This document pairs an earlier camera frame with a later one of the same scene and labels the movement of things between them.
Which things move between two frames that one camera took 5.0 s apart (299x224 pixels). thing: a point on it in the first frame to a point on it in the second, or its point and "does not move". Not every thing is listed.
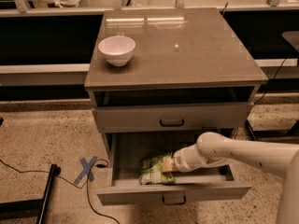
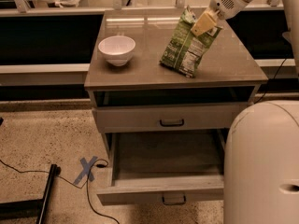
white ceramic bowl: [117, 49] does not move
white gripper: [179, 161] to [224, 2]
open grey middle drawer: [127, 152] does not move
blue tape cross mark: [87, 171] does not move
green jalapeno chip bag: [151, 173] to [185, 51]
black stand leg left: [31, 207] does not move
